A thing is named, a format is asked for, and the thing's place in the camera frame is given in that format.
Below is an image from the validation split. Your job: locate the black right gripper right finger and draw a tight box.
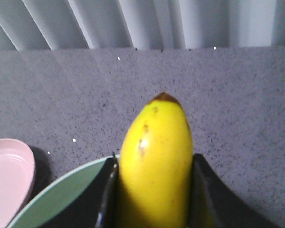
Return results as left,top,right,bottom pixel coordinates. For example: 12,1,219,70
188,153,278,228

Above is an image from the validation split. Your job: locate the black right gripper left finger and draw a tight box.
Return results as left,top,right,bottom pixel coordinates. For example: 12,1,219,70
42,153,118,228

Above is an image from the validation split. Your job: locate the yellow banana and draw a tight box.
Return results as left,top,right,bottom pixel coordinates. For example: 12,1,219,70
114,92,193,228

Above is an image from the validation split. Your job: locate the green ribbed bowl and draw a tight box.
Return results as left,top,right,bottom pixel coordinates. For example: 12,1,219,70
9,156,111,228

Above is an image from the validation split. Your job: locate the pink plate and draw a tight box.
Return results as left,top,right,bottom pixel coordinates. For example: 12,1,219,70
0,138,36,228

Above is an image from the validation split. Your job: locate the grey white curtain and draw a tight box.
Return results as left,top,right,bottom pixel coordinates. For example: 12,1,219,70
0,0,285,50

